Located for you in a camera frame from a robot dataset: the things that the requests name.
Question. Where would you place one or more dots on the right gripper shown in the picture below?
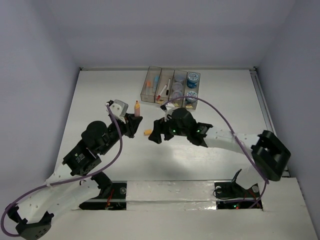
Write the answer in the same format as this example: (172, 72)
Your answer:
(160, 126)

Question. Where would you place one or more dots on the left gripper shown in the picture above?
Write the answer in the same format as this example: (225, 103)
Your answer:
(132, 123)

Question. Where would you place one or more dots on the yellow highlighter cap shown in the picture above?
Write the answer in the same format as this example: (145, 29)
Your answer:
(148, 132)

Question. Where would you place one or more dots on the orange highlighter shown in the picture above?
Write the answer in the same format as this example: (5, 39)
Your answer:
(137, 109)

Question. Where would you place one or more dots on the red whiteboard marker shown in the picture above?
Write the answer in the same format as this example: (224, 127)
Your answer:
(161, 92)

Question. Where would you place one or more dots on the paperclip jar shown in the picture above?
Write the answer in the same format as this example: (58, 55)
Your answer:
(177, 86)
(176, 94)

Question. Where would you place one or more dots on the black whiteboard marker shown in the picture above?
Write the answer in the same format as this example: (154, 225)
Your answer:
(168, 87)

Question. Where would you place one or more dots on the blue paint jar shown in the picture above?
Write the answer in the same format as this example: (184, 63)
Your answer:
(191, 97)
(192, 79)

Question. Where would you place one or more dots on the blue highlighter cap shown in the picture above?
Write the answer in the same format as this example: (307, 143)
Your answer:
(156, 79)

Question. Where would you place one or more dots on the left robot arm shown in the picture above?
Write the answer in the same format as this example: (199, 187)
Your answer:
(75, 180)

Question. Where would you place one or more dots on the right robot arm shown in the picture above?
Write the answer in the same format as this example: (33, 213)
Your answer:
(267, 155)

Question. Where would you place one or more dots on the transparent drawer bin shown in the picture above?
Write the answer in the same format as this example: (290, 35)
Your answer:
(190, 106)
(151, 73)
(179, 76)
(165, 74)

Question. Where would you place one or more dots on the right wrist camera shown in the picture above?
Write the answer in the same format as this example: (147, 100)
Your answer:
(168, 109)

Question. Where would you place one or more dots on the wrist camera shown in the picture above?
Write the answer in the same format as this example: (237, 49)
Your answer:
(168, 109)
(118, 108)

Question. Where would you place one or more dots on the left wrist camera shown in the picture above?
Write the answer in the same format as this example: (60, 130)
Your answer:
(118, 108)

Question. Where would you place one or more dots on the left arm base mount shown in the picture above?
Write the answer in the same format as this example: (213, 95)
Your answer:
(111, 197)

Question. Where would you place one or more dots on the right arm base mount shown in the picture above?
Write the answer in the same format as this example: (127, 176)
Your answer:
(231, 196)

